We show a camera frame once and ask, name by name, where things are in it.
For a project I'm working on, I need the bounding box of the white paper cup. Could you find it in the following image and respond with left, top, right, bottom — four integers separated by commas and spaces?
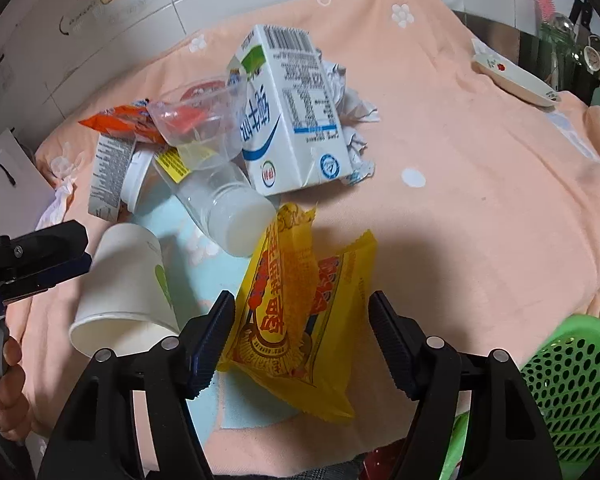
69, 222, 181, 358

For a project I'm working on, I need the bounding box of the grey barcode wrapper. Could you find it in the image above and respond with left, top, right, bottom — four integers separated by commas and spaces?
87, 132, 136, 222

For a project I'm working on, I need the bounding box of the steel sink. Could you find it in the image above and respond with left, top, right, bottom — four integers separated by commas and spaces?
452, 10, 541, 76

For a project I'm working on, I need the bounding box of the person's left hand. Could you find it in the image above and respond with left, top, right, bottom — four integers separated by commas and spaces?
0, 332, 36, 443

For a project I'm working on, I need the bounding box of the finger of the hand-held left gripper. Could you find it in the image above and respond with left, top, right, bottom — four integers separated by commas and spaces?
0, 254, 93, 318
0, 220, 89, 281

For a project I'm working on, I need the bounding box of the clear plastic cup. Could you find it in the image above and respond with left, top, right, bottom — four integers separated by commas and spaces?
147, 71, 248, 171

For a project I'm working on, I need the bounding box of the green plastic basket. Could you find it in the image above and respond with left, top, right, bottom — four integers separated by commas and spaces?
440, 312, 600, 480

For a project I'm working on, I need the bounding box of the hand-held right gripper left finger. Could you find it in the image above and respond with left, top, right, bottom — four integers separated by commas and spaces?
37, 290, 237, 480

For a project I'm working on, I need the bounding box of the yellow snack packet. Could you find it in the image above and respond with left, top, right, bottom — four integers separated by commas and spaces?
216, 202, 378, 423

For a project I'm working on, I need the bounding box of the red snack cup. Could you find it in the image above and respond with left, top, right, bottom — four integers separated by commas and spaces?
157, 80, 228, 136

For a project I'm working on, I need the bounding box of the glass jar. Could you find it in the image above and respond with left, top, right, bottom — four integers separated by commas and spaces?
537, 10, 581, 81

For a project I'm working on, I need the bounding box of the white round lid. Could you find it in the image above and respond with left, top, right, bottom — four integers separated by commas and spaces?
120, 147, 168, 213

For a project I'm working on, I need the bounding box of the white paper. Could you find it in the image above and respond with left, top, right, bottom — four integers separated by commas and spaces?
312, 47, 381, 186

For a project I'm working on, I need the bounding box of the white and blue milk carton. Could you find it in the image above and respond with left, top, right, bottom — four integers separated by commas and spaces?
226, 24, 356, 197

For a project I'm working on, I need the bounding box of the white dish with red print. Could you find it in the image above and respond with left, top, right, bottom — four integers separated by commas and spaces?
471, 52, 561, 107

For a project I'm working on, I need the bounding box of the clear bottle with yellow label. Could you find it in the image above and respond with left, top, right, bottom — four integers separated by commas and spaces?
152, 145, 278, 258

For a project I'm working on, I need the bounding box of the peach flower printed blanket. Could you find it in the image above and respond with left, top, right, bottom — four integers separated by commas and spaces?
5, 0, 600, 476

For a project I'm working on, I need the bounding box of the white paper bag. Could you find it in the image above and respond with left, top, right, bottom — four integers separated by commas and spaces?
0, 127, 56, 241

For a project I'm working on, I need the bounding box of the red object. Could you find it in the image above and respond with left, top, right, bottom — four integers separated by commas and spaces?
360, 442, 411, 480

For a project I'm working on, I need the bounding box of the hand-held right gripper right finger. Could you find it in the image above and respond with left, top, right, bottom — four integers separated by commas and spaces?
368, 290, 563, 480

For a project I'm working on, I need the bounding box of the orange snack packet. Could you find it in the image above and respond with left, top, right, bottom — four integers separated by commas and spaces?
78, 100, 168, 146

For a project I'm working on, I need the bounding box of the white tissue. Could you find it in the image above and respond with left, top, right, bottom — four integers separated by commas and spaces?
35, 175, 78, 233

